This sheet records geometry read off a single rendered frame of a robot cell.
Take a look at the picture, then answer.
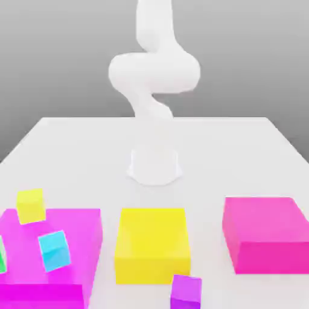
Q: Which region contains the large pink box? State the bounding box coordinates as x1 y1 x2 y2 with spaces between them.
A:
221 196 309 275

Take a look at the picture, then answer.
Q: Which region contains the small cyan cube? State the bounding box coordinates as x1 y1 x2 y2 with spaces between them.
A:
37 229 72 273

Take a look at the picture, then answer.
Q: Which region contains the large yellow box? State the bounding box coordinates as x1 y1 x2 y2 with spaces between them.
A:
114 208 191 285

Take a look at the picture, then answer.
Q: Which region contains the small yellow cube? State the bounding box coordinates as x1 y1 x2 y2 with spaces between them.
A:
16 188 46 225

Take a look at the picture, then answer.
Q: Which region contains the small purple cube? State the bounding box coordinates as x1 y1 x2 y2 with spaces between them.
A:
170 273 203 309

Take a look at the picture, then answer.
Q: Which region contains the small green cube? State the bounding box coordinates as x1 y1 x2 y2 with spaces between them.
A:
0 235 7 274

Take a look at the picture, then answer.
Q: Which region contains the large magenta box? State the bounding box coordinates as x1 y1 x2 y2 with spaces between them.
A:
0 208 104 309

